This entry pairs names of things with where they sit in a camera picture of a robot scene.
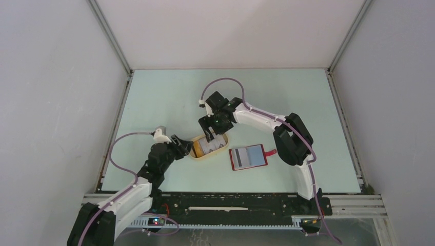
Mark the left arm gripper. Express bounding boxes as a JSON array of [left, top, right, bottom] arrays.
[[161, 135, 193, 173]]

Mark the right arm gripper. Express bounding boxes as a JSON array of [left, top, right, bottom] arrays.
[[198, 111, 234, 143]]

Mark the red leather card holder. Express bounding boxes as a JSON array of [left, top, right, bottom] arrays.
[[229, 144, 278, 171]]

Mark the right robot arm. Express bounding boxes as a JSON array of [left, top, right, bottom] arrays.
[[199, 91, 319, 214]]

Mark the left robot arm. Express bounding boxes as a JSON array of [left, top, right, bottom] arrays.
[[67, 132, 193, 245]]

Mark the silver VIP card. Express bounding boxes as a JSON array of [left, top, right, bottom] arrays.
[[198, 135, 227, 155]]

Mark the beige oval plastic tray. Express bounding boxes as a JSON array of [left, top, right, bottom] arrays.
[[189, 133, 229, 160]]

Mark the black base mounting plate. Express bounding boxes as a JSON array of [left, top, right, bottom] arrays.
[[150, 192, 332, 226]]

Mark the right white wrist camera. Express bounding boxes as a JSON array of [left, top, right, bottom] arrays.
[[199, 99, 214, 117]]

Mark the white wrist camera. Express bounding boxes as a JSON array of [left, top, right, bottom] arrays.
[[152, 126, 171, 143], [199, 99, 214, 117]]

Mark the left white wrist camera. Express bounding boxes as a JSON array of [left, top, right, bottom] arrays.
[[152, 126, 171, 143]]

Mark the aluminium frame rail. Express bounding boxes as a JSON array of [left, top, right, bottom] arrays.
[[67, 190, 396, 245]]

